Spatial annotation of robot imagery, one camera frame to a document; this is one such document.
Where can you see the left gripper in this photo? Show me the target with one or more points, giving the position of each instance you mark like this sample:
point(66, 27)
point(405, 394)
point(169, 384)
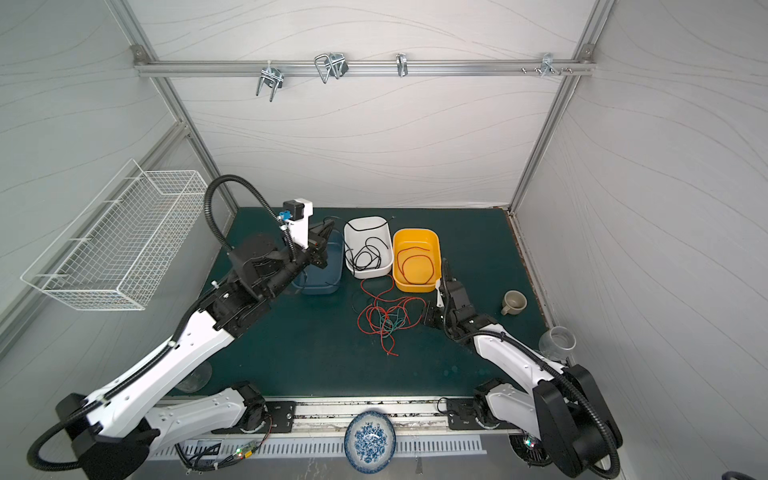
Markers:
point(315, 246)

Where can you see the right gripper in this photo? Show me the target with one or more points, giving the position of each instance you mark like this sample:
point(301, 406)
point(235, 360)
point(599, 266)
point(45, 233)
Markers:
point(453, 294)

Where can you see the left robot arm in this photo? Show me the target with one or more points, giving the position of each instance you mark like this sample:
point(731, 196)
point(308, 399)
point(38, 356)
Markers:
point(111, 432)

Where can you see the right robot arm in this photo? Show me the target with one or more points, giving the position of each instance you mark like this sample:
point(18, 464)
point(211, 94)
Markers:
point(558, 411)

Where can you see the blue plastic bin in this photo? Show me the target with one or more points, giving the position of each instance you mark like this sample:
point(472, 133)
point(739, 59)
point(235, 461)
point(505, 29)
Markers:
point(324, 281)

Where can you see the white plastic bin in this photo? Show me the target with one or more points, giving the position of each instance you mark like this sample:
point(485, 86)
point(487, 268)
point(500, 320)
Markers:
point(368, 251)

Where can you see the yellow plastic bin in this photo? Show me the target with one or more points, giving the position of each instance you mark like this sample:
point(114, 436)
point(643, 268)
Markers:
point(417, 260)

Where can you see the beige mug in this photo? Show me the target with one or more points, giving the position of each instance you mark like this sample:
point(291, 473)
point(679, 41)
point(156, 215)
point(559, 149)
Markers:
point(513, 303)

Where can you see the clear glass jar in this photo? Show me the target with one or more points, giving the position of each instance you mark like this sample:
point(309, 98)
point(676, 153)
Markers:
point(557, 344)

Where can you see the blue white patterned plate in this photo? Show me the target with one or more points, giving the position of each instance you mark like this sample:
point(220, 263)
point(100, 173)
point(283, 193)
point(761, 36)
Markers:
point(370, 442)

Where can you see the metal clamp hook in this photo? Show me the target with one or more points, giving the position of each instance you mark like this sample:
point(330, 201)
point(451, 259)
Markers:
point(271, 79)

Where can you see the metal U-bolt hook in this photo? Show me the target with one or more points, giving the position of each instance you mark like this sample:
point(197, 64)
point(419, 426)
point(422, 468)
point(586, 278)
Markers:
point(331, 65)

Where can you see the aluminium crossbar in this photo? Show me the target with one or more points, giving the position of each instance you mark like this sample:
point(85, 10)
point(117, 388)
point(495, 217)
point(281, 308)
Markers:
point(357, 68)

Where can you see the metal corner hook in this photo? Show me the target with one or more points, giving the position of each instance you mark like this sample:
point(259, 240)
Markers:
point(546, 68)

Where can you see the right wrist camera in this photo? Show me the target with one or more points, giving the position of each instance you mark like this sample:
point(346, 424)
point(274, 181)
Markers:
point(439, 295)

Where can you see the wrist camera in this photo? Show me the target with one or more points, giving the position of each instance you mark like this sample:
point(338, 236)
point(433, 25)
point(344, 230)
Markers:
point(294, 217)
point(439, 295)

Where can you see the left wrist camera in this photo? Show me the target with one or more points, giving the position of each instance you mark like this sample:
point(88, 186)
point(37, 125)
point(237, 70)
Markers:
point(294, 217)

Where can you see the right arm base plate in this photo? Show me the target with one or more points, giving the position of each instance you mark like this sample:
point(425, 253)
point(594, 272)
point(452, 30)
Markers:
point(462, 413)

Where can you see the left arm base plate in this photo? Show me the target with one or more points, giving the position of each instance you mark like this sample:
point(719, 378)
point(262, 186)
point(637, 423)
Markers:
point(272, 416)

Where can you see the small metal bracket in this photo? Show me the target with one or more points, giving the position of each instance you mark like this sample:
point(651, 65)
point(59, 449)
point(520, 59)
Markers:
point(401, 65)

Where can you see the white wire basket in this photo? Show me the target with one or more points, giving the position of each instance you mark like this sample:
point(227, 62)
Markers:
point(114, 254)

